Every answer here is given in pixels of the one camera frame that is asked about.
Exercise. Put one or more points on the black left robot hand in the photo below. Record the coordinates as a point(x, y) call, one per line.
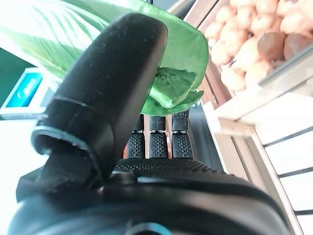
point(102, 85)

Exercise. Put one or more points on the green white napa cabbage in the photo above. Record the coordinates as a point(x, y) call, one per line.
point(185, 49)

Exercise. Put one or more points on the blue white price sign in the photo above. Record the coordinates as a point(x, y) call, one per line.
point(24, 88)

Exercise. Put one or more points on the brown potato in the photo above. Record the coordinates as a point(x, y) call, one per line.
point(297, 45)
point(244, 52)
point(271, 45)
point(256, 73)

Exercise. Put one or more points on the wooden crate of potatoes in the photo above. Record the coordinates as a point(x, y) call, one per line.
point(288, 71)

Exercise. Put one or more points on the wooden slatted cabbage crate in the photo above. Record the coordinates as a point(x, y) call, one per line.
point(281, 159)

